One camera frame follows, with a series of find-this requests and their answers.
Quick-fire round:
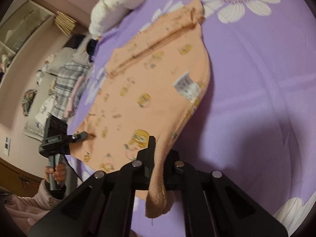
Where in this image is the dark navy cloth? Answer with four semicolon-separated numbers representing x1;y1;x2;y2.
86;39;98;56

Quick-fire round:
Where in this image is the plaid grey shirt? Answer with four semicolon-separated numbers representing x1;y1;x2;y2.
51;62;90;121

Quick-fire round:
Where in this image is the wooden shelf cabinet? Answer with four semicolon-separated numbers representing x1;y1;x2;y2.
1;0;55;92

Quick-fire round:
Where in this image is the pink fleece sleeve forearm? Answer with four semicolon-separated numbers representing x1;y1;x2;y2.
1;180;66;235

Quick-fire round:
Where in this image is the stack of yellow books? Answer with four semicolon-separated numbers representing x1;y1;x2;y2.
54;11;77;36

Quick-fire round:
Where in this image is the purple floral bed sheet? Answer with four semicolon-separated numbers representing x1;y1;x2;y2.
69;0;315;236

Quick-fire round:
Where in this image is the white plush toy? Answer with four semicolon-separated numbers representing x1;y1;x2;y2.
88;0;146;40

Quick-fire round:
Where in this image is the person's left hand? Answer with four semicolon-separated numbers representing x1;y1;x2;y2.
44;163;66;186

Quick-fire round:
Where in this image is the orange cartoon print garment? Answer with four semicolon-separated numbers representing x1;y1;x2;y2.
70;0;211;218

